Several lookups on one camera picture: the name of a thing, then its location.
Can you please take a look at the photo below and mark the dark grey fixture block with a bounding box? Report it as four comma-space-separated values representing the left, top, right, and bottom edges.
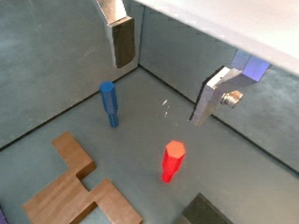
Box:
173, 193, 233, 224

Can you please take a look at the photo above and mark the purple base plate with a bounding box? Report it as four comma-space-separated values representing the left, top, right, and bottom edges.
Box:
0, 207, 8, 224

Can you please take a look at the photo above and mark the red hexagonal peg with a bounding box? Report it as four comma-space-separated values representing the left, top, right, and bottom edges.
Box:
161, 140, 185, 183

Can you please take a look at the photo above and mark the blue hexagonal peg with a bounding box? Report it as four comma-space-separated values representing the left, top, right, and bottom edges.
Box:
99, 81, 119, 128

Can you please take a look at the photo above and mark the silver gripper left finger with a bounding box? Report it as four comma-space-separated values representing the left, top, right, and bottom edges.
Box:
93, 0, 136, 68

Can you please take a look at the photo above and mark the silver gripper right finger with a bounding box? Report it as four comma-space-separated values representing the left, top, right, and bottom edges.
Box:
189, 50, 271, 125

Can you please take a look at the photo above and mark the brown wooden cross block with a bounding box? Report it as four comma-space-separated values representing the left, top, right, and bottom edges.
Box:
23, 132, 143, 224

